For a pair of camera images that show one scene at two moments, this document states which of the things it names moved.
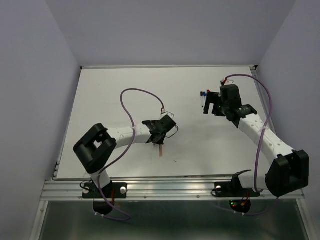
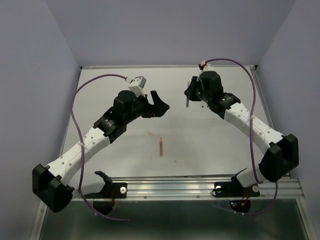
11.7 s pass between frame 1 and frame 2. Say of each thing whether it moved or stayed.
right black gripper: moved
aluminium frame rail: stayed
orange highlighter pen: stayed
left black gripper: moved
